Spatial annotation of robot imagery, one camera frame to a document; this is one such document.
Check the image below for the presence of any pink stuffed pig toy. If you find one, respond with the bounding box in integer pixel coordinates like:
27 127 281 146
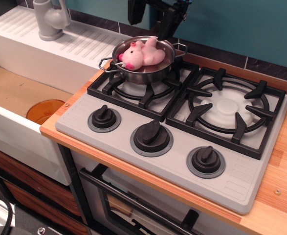
118 37 166 71

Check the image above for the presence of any white left burner cap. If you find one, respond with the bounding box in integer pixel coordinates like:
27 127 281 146
119 81 169 97

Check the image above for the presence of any black oven door handle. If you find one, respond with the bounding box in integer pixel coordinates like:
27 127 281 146
79 164 199 235

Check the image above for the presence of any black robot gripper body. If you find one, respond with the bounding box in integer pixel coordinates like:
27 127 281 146
145 0 192 20

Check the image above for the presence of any black braided cable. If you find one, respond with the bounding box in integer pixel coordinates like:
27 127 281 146
0 193 13 235

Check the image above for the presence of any grey toy faucet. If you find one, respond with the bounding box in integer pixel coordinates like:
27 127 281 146
33 0 71 41

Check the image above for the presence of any black right stove knob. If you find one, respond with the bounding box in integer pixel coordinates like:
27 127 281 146
186 146 226 179

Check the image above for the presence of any black middle stove knob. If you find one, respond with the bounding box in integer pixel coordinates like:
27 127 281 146
130 120 174 158

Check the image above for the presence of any white burner cap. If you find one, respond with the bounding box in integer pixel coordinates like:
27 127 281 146
119 81 169 97
200 88 259 129

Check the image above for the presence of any stainless steel pan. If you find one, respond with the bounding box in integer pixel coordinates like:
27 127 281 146
99 36 188 85

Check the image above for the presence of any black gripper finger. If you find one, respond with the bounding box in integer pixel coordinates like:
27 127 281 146
128 0 146 25
158 6 186 41

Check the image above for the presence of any white toy sink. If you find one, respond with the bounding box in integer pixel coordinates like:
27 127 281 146
0 6 125 186

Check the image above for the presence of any black right burner grate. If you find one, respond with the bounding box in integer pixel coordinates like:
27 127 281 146
166 67 287 160

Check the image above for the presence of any black stove knob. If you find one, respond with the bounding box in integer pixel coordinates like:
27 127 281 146
87 105 121 133
186 146 226 179
130 120 174 158

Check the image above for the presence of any wooden drawer cabinet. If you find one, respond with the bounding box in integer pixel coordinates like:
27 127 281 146
0 151 89 235

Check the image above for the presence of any white right burner cap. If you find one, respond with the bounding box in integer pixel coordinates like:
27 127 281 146
200 88 259 129

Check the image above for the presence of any toy oven door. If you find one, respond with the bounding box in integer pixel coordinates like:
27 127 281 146
71 150 256 235

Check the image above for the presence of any black left stove knob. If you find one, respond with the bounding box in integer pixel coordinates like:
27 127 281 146
87 105 121 133

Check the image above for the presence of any grey toy stove top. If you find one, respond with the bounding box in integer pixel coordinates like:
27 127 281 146
55 65 287 215

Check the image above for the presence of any black burner grate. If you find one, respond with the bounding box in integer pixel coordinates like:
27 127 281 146
166 67 287 160
87 57 199 121

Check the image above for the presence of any black left burner grate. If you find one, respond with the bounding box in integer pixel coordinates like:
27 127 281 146
87 57 199 121

